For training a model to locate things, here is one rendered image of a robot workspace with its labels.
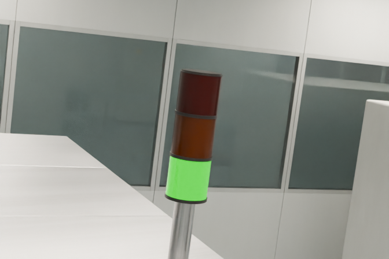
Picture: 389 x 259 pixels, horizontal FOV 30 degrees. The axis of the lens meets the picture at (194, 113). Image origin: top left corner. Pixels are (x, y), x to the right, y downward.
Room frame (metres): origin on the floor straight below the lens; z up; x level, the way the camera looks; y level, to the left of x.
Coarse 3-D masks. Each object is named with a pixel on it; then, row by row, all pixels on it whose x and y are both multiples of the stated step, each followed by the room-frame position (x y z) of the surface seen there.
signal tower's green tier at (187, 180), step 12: (168, 168) 0.84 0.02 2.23; (180, 168) 0.82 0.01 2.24; (192, 168) 0.82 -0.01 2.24; (204, 168) 0.82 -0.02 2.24; (168, 180) 0.83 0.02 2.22; (180, 180) 0.82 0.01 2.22; (192, 180) 0.82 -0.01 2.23; (204, 180) 0.83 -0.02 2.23; (168, 192) 0.83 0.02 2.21; (180, 192) 0.82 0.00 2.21; (192, 192) 0.82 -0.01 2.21; (204, 192) 0.83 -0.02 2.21
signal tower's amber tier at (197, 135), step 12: (180, 120) 0.82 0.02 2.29; (192, 120) 0.82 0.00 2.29; (204, 120) 0.82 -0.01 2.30; (180, 132) 0.82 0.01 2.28; (192, 132) 0.82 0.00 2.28; (204, 132) 0.82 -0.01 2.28; (180, 144) 0.82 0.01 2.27; (192, 144) 0.82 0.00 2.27; (204, 144) 0.82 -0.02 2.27; (192, 156) 0.82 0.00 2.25; (204, 156) 0.82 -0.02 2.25
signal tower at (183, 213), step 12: (192, 72) 0.82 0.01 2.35; (204, 72) 0.83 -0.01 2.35; (216, 72) 0.85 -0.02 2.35; (180, 156) 0.82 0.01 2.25; (180, 204) 0.83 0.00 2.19; (192, 204) 0.83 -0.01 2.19; (180, 216) 0.83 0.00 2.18; (192, 216) 0.83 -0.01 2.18; (180, 228) 0.83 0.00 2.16; (180, 240) 0.83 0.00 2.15; (168, 252) 0.84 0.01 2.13; (180, 252) 0.83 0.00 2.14
